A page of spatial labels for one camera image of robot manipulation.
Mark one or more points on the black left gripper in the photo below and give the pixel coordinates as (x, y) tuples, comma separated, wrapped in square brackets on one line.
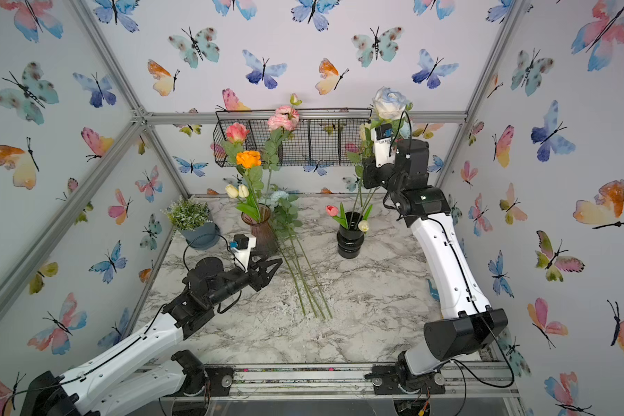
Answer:
[(259, 279)]

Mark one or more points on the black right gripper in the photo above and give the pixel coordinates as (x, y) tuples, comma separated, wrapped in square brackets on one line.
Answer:
[(374, 173)]

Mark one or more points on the light blue flower bunch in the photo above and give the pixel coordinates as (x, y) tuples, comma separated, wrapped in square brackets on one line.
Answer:
[(312, 275)]

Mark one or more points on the pale blue white rose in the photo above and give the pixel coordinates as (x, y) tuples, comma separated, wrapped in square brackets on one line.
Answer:
[(389, 106)]

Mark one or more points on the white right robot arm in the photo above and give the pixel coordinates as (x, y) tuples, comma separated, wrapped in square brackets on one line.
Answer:
[(469, 323)]

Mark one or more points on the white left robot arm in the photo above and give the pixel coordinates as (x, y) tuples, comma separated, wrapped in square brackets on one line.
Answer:
[(111, 383)]

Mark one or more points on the pink ribbed glass vase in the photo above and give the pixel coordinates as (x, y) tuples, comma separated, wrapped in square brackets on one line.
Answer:
[(266, 243)]

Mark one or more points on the black ribbed vase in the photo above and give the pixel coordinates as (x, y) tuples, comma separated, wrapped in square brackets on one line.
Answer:
[(351, 239)]

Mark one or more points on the yellow rose flower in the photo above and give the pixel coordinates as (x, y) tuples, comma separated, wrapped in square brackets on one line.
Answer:
[(365, 132)]

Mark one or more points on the cream tulip bud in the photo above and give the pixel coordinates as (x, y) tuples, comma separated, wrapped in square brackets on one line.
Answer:
[(363, 226)]

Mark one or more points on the blue plant pot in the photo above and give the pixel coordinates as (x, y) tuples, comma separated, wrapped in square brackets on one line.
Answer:
[(203, 237)]

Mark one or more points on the red tulip flower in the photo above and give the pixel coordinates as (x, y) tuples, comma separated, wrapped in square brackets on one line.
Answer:
[(332, 211)]

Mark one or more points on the white tulip buds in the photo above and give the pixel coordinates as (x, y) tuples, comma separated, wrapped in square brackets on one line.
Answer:
[(237, 191)]

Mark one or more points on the green artificial bush plant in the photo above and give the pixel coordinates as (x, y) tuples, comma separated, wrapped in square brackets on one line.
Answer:
[(187, 215)]

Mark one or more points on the orange flower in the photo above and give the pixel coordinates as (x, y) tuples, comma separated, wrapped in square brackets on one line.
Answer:
[(249, 159)]

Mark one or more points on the blue garden fork tool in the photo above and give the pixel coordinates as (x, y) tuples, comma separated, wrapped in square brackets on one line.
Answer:
[(433, 290)]

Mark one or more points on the pink peony flower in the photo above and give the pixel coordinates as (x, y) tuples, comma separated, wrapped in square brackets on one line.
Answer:
[(285, 117)]

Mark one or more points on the pink rose flower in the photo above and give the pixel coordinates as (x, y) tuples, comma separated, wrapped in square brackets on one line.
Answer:
[(236, 133)]

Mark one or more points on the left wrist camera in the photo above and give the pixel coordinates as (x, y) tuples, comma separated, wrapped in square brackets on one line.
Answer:
[(240, 247)]

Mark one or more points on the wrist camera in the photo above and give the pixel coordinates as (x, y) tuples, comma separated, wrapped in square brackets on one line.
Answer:
[(383, 138), (240, 247)]

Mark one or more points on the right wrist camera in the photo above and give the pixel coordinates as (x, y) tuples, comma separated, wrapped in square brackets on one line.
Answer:
[(383, 138)]

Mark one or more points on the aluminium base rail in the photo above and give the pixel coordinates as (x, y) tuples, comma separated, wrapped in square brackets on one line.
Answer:
[(352, 381)]

